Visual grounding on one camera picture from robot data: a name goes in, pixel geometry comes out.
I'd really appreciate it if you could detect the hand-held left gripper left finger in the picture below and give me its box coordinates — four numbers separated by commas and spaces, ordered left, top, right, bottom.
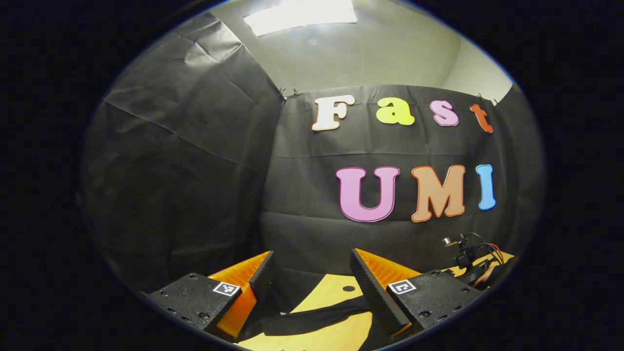
146, 251, 274, 342

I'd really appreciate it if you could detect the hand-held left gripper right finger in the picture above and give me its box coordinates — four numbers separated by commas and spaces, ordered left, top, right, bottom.
350, 249, 483, 338

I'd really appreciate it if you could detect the black collared button shirt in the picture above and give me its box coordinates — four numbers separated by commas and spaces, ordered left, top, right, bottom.
237, 295, 395, 351

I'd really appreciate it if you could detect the black backdrop cloth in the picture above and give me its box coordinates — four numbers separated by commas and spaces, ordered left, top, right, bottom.
80, 12, 544, 312

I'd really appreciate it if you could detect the ceiling light panel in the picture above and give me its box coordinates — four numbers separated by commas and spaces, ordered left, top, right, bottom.
244, 0, 357, 37

